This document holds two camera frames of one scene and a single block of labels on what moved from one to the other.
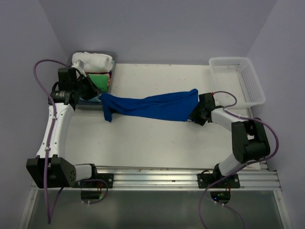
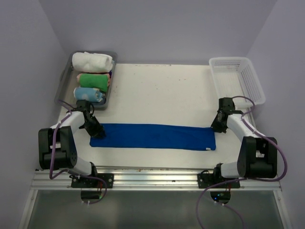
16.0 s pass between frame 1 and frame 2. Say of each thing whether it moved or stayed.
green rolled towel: stayed
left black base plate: stayed
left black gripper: moved
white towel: stayed
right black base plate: stayed
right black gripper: moved
